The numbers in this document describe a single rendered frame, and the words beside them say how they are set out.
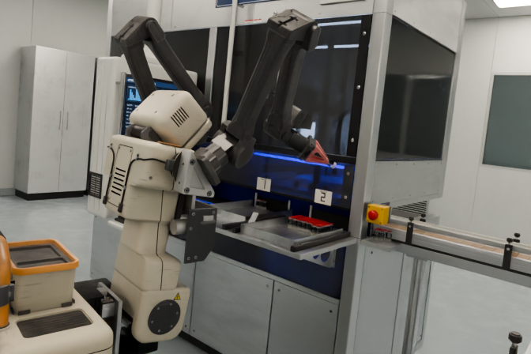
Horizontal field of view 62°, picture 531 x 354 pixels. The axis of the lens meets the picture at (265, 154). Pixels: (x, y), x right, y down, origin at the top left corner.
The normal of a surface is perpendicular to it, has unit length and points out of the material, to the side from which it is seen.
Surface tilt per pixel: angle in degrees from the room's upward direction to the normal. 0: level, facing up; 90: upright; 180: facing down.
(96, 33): 90
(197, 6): 90
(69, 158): 90
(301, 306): 90
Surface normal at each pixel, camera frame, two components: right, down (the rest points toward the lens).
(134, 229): -0.74, -0.16
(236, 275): -0.64, 0.00
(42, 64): 0.77, 0.12
